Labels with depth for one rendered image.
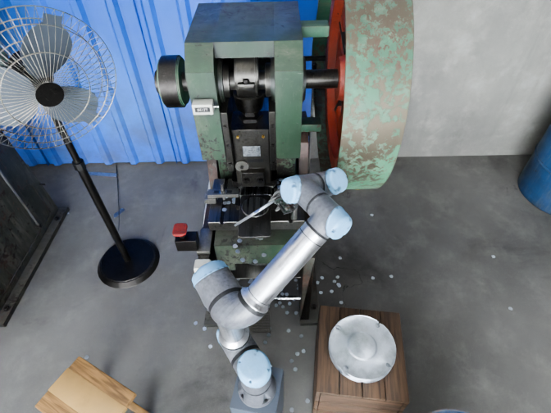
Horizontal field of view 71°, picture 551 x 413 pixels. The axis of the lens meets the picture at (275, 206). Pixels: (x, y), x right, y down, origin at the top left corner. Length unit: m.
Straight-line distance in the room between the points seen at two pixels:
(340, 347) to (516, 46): 2.26
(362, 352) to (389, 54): 1.22
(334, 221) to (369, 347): 0.96
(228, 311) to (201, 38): 0.88
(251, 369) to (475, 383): 1.29
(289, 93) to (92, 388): 1.47
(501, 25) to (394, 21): 1.90
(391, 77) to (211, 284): 0.76
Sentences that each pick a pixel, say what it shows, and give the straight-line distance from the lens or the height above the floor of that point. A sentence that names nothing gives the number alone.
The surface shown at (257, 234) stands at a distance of 1.63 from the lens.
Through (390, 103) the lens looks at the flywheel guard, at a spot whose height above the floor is 1.46.
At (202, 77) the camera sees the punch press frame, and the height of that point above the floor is 1.41.
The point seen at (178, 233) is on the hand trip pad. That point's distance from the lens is 1.72.
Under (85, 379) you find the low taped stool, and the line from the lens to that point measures 2.00.
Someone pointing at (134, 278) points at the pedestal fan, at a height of 0.03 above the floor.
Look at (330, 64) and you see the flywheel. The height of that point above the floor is 1.25.
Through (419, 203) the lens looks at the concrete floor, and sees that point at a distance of 2.99.
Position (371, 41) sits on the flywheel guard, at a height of 1.60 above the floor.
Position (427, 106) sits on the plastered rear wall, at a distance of 3.12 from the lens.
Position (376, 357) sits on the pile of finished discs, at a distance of 1.82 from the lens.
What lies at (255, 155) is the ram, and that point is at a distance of 1.58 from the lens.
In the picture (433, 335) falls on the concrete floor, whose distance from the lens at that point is 2.39.
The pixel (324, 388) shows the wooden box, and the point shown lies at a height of 0.35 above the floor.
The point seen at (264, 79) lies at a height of 1.35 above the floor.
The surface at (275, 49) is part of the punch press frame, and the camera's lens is 1.36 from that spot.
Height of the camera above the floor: 2.04
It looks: 47 degrees down
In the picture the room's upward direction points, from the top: 2 degrees counter-clockwise
